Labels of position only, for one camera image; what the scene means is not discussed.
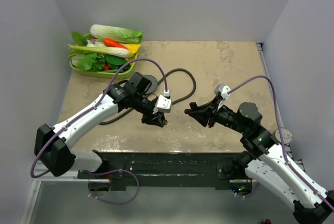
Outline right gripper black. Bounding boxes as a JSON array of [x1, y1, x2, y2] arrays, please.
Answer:
[[189, 95, 247, 134]]

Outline grey shower head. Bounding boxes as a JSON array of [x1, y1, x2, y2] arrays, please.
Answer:
[[144, 75, 158, 94]]

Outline dark corrugated shower hose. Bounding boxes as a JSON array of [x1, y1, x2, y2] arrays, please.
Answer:
[[98, 68, 197, 126]]

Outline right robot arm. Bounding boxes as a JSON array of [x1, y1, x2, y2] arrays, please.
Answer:
[[184, 99, 333, 223]]

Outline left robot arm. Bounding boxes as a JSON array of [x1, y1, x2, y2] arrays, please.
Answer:
[[34, 72, 171, 178]]

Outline green plastic tray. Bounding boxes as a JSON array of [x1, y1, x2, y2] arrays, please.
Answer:
[[69, 33, 139, 80]]

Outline toy spinach leaves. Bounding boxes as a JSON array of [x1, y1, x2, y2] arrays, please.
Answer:
[[104, 54, 127, 70]]

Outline toy tomato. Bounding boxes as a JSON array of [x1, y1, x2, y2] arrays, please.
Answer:
[[103, 63, 111, 71]]

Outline toy yellow corn husk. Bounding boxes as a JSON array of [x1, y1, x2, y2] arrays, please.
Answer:
[[122, 44, 140, 65]]

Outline toy leek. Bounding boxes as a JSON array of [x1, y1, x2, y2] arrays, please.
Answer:
[[68, 44, 130, 58]]

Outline brown tin can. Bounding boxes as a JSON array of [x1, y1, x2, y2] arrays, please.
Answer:
[[275, 128, 293, 145]]

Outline toy green lettuce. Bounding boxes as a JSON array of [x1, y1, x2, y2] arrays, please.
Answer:
[[71, 53, 105, 72]]

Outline toy carrot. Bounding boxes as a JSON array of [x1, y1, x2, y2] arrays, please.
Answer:
[[103, 38, 128, 50]]

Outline toy napa cabbage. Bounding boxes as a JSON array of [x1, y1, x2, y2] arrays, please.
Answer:
[[90, 24, 143, 44]]

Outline toy leaf dark green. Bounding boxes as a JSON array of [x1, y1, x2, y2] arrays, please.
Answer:
[[71, 31, 88, 46]]

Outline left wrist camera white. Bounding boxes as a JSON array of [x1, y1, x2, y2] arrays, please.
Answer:
[[153, 90, 172, 113]]

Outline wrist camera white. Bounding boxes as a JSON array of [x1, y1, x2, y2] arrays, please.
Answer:
[[153, 90, 172, 113], [214, 84, 231, 110]]

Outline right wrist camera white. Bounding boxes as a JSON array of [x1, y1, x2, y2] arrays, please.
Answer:
[[214, 84, 231, 110]]

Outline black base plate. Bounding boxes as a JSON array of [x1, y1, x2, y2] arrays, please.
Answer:
[[78, 151, 255, 191]]

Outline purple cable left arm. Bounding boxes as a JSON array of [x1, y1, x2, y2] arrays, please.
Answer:
[[30, 58, 170, 179]]

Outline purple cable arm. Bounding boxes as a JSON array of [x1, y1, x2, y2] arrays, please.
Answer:
[[228, 75, 334, 210], [30, 58, 170, 179]]

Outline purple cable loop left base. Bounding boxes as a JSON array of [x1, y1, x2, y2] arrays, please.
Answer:
[[86, 169, 140, 205]]

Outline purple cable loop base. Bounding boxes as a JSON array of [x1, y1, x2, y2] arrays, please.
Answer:
[[232, 183, 260, 199], [86, 169, 140, 205]]

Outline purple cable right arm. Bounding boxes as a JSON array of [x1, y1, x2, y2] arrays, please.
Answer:
[[228, 75, 334, 210]]

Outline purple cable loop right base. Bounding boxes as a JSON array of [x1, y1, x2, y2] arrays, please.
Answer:
[[232, 183, 260, 199]]

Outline right side aluminium rail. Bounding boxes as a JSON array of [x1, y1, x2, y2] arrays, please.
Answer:
[[256, 43, 294, 159]]

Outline aluminium frame rail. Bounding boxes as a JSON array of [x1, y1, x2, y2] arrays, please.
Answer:
[[19, 157, 320, 224]]

